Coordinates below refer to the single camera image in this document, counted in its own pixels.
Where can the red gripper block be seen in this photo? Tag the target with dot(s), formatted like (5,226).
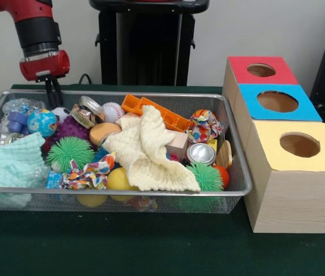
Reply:
(47,67)

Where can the cream knitted cloth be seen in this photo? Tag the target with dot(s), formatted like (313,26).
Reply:
(148,155)

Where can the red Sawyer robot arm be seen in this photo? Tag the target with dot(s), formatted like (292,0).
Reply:
(38,34)

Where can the clear mesh bin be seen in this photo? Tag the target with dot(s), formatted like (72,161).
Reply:
(231,198)

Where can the wooden box with three holes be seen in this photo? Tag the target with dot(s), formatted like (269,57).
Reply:
(291,201)

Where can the small soccer ball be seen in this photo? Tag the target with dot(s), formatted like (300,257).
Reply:
(61,112)

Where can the small globe ball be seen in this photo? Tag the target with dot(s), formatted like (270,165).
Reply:
(42,123)

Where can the purple bumpy ball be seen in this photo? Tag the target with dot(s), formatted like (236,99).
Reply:
(70,129)

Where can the green spiky toy with eyes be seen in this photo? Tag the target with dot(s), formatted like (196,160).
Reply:
(70,153)

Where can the light blue cloth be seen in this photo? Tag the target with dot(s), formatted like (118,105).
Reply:
(9,164)

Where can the colourful patterned cloth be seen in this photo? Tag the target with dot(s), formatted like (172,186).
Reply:
(93,172)

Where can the yellow ball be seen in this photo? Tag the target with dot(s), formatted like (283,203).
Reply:
(116,179)

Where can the orange plastic block tray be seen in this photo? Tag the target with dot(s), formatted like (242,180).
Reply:
(179,122)

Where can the silver drink can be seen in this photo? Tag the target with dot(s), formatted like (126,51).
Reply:
(201,153)

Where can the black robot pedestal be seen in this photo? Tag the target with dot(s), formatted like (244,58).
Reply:
(139,43)

